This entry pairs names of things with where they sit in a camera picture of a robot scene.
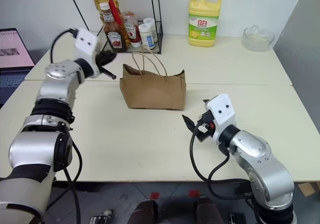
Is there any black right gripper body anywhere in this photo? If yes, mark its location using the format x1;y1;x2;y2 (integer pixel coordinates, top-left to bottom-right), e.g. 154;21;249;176
194;109;217;143

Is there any brown paper bag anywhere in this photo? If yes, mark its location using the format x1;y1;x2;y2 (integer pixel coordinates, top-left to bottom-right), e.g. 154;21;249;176
119;44;187;111

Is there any white spice jar blue label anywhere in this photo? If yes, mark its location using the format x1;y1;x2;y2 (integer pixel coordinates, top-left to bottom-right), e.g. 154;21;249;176
138;23;157;51

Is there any dark brown rounded shape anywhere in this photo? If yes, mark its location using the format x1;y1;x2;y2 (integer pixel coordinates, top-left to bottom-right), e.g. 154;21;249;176
128;199;159;224
194;196;223;224

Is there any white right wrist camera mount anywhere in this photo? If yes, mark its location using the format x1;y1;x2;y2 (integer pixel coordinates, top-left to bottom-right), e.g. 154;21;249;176
204;93;237;145

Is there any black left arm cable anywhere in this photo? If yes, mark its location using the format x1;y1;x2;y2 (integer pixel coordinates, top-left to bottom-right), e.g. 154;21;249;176
49;27;80;65

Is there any cardboard piece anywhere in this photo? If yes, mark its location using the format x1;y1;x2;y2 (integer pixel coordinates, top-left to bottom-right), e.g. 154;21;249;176
298;182;316;197

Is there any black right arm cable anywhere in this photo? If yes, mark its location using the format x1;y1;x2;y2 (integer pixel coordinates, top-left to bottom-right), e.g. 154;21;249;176
189;120;251;200

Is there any open laptop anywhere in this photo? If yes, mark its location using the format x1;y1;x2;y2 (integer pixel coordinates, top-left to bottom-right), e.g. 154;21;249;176
0;28;36;109

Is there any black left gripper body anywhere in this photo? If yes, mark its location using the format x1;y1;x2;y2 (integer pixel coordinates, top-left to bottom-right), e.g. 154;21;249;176
95;52;111;67

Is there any clear glass bowl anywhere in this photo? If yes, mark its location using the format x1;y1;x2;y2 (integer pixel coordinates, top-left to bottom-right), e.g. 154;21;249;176
242;24;276;53

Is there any yellow detergent bottle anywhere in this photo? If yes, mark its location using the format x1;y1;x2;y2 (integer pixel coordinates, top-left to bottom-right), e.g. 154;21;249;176
187;0;223;47

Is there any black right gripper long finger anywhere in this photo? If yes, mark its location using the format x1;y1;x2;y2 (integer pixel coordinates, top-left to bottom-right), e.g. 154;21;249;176
182;114;200;135

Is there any red cap ketchup bottle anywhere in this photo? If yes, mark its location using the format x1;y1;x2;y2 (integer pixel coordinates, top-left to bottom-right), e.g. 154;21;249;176
122;11;144;49

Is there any dark glass ketchup bottle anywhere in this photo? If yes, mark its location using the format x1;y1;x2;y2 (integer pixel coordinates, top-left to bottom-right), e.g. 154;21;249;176
99;3;128;53

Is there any black box on floor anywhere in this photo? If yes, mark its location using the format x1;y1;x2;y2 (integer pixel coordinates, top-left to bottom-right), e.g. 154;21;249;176
229;212;248;224
89;209;114;224

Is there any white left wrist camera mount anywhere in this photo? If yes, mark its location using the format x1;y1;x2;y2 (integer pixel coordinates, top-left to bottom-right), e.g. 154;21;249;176
74;28;103;79

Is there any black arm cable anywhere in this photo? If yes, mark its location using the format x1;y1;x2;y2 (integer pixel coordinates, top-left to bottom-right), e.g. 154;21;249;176
49;27;80;65
189;120;251;200

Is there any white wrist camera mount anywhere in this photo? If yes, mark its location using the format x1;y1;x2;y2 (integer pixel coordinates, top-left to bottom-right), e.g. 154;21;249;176
204;93;237;145
74;28;103;79

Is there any black wire rack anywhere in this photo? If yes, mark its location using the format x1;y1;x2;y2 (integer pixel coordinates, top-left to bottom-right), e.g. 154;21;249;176
64;0;164;56

